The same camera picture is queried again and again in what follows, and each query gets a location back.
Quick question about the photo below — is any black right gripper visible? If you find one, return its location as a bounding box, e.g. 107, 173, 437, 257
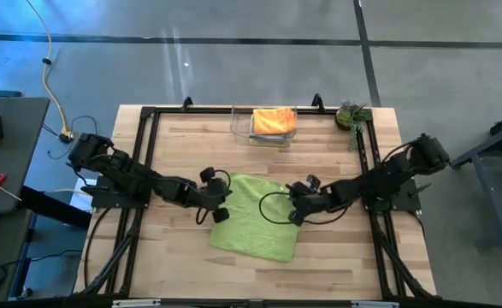
287, 183, 333, 227

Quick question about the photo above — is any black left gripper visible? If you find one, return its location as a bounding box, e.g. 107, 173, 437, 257
188, 179, 233, 224

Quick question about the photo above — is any green microfiber towel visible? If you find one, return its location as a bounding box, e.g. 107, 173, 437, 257
209, 172, 302, 264

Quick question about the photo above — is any orange microfiber towel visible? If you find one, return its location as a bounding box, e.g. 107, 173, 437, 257
252, 106, 298, 136

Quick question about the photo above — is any clear plastic bin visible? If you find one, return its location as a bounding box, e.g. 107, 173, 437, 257
229, 104, 298, 149

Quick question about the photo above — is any small potted green plant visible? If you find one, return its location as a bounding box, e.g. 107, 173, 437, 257
334, 98, 374, 151

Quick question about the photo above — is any white paper sheet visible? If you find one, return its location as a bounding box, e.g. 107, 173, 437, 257
75, 177, 97, 213

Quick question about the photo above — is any black desk beam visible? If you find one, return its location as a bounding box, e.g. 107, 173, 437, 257
19, 186, 93, 230

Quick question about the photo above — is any dark metal stand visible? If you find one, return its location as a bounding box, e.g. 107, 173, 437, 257
449, 106, 502, 252

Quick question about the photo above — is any grey side desk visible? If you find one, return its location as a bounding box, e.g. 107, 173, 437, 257
0, 97, 50, 215

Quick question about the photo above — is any dark low desk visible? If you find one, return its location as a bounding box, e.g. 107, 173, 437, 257
0, 208, 36, 303

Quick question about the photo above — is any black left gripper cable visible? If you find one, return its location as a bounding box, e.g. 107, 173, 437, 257
194, 169, 233, 226

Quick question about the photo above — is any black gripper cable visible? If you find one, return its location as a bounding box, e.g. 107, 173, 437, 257
258, 191, 350, 226
194, 169, 233, 226

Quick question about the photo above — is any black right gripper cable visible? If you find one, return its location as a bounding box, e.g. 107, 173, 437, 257
258, 191, 350, 226

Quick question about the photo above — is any black aluminium rail frame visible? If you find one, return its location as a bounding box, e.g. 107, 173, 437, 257
74, 94, 440, 308

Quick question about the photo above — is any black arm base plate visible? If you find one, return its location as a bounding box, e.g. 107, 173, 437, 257
359, 177, 422, 211
90, 175, 154, 210

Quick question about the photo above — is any white strip bracket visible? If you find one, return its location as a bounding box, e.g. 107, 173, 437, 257
351, 300, 400, 308
112, 299, 162, 308

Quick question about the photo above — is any yellow floor cable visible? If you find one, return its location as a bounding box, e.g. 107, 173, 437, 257
25, 0, 75, 145

